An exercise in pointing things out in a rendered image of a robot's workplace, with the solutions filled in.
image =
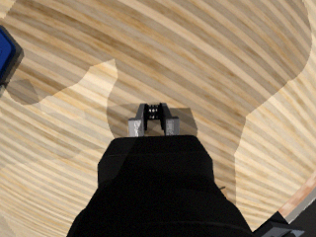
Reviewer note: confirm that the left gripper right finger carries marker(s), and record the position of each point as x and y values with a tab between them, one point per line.
171	125

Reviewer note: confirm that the tan square mat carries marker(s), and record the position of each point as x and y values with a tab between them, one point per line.
223	189

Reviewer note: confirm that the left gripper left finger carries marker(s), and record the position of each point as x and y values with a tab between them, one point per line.
137	125

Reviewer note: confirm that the black die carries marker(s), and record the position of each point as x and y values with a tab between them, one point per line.
153	112

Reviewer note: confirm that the blue case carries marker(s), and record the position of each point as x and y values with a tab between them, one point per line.
9	53

